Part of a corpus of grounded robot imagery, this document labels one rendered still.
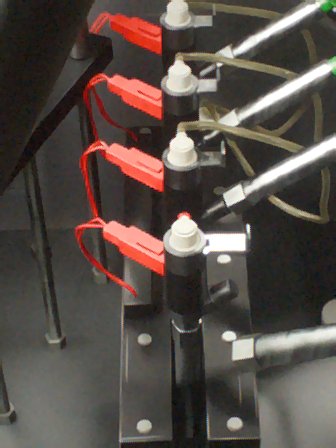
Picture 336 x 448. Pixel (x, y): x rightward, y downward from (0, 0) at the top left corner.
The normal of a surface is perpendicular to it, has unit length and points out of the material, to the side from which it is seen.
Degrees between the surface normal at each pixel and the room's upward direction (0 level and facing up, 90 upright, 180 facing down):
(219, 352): 0
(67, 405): 0
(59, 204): 90
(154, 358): 0
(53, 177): 90
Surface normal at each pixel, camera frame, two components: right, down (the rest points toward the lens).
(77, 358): -0.03, -0.70
